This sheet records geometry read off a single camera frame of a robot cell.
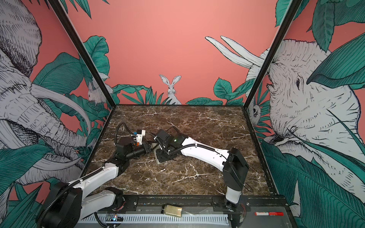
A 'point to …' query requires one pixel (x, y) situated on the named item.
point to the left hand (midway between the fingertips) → (159, 142)
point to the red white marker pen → (269, 213)
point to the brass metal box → (173, 210)
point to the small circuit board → (116, 218)
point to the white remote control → (155, 146)
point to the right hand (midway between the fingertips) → (157, 159)
